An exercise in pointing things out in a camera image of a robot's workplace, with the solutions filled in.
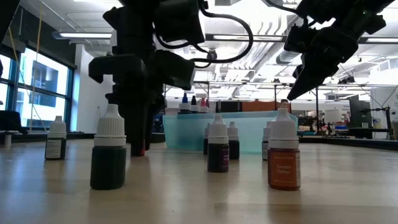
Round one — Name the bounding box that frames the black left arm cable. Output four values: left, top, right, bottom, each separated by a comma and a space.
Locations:
154, 4, 254, 69

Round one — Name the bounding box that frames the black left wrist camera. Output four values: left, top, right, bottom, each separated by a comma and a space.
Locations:
154, 49, 197, 91

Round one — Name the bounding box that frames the black aluminium table frame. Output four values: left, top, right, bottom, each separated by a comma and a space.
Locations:
0, 130, 398, 152

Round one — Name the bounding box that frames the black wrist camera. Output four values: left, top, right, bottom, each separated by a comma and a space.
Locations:
154, 49, 197, 91
283, 24, 312, 54

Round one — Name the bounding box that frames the orange partition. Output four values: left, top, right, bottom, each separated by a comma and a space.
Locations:
241, 100, 292, 113

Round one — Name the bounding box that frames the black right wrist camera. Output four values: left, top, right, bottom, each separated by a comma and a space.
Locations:
283, 24, 312, 54

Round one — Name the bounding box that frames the small orange dropper bottle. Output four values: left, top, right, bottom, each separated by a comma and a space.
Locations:
267, 108, 302, 191

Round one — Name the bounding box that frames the small purple-label dropper bottle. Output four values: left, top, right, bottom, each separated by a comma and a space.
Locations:
206, 114, 230, 174

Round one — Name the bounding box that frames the small dark green dropper bottle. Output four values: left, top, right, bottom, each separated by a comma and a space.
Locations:
90, 103, 127, 191

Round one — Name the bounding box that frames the large window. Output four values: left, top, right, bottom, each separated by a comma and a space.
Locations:
0, 46, 75, 133

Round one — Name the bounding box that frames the large red-tip colouring bottle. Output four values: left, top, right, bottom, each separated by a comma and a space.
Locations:
198, 96, 208, 114

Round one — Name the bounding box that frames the large blue-tip colouring bottle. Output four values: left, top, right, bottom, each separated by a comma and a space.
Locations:
178, 92, 192, 115

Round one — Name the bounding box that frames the black chair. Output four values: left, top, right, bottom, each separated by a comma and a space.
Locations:
0, 110, 28, 135

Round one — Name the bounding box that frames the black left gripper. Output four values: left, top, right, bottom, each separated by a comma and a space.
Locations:
88, 54, 166, 157

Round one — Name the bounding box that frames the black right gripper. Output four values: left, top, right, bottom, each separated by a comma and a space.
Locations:
286, 26, 359, 101

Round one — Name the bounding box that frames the large black-tip colouring bottle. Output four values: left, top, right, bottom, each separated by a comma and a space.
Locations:
190, 95, 200, 114

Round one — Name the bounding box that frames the teal translucent plastic bin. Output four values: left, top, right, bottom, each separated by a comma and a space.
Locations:
162, 111, 299, 154

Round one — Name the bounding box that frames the black round stand base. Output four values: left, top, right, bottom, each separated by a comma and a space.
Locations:
146, 132, 166, 144

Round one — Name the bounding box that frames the black monitor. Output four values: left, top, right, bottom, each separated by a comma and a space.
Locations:
348, 94, 373, 129

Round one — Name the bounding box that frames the fluorescent ceiling light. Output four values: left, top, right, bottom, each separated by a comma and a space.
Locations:
205, 33, 285, 43
359, 36, 398, 44
52, 30, 113, 40

